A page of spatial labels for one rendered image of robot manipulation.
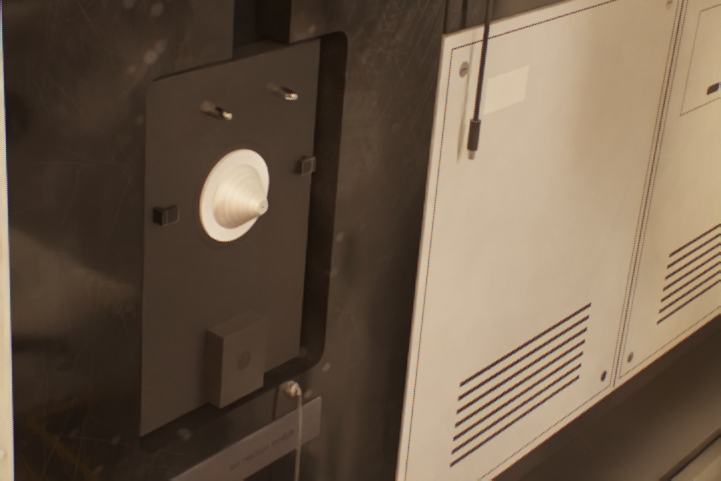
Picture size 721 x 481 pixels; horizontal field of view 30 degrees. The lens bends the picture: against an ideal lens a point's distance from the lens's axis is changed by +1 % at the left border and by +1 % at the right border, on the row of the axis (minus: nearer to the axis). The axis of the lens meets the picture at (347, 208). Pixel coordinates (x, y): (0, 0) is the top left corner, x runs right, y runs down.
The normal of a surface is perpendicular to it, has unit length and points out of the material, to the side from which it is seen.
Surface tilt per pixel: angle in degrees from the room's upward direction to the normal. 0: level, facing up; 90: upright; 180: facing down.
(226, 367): 90
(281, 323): 90
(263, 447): 90
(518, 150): 90
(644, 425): 0
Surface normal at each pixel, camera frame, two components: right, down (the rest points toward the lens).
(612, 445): 0.07, -0.91
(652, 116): 0.77, 0.30
